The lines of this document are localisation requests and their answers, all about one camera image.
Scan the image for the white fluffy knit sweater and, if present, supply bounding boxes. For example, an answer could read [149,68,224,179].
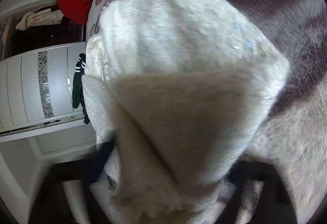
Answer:
[83,0,289,223]

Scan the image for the cream clothes in wardrobe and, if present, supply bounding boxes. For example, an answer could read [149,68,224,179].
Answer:
[16,8,64,31]

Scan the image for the green striped garment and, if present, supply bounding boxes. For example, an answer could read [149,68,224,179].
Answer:
[72,53,90,124]

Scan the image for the floral plush blanket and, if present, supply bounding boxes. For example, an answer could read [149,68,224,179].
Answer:
[87,0,326,223]

